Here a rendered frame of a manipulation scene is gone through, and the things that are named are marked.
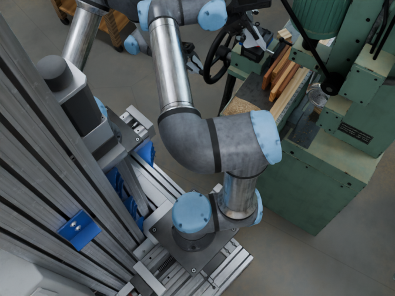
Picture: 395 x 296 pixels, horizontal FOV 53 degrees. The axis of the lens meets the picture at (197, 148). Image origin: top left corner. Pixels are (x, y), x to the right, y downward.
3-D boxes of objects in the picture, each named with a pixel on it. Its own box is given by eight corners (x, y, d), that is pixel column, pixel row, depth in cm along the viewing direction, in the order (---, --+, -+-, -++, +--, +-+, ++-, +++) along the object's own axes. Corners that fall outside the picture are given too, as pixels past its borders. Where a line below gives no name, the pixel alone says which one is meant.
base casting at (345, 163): (281, 50, 181) (284, 37, 173) (402, 108, 165) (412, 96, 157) (229, 122, 165) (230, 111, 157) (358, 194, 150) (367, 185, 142)
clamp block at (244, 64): (248, 41, 163) (250, 25, 155) (277, 55, 160) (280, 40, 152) (229, 66, 158) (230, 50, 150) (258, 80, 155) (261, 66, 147)
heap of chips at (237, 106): (234, 96, 148) (235, 90, 145) (267, 113, 145) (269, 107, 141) (222, 113, 145) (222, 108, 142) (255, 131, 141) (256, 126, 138)
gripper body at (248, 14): (230, 20, 126) (207, -1, 117) (253, 6, 121) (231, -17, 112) (233, 39, 123) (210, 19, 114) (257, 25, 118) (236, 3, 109)
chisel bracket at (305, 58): (295, 49, 146) (300, 33, 139) (330, 65, 143) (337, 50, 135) (286, 63, 144) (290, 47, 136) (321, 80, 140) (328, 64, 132)
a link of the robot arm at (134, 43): (143, 48, 160) (158, 32, 165) (120, 38, 162) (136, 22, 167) (144, 62, 166) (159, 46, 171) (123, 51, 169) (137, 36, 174)
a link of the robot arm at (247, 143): (207, 201, 129) (204, 106, 81) (253, 193, 129) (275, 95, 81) (214, 237, 123) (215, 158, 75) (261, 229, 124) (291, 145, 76)
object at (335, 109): (326, 106, 138) (336, 86, 127) (345, 115, 136) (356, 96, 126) (314, 125, 135) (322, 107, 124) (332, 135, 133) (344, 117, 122)
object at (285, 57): (288, 54, 156) (291, 43, 150) (293, 56, 155) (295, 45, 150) (270, 81, 151) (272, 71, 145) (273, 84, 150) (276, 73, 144)
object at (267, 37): (250, 29, 155) (251, 19, 150) (275, 40, 152) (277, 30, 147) (233, 51, 150) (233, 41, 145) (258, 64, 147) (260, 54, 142)
